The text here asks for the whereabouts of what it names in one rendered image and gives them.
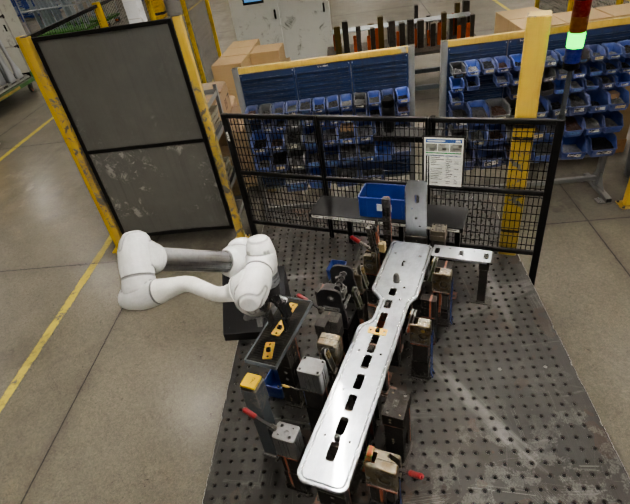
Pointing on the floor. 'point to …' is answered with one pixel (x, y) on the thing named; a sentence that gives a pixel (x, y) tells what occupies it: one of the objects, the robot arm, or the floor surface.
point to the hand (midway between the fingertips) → (278, 321)
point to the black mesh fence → (401, 168)
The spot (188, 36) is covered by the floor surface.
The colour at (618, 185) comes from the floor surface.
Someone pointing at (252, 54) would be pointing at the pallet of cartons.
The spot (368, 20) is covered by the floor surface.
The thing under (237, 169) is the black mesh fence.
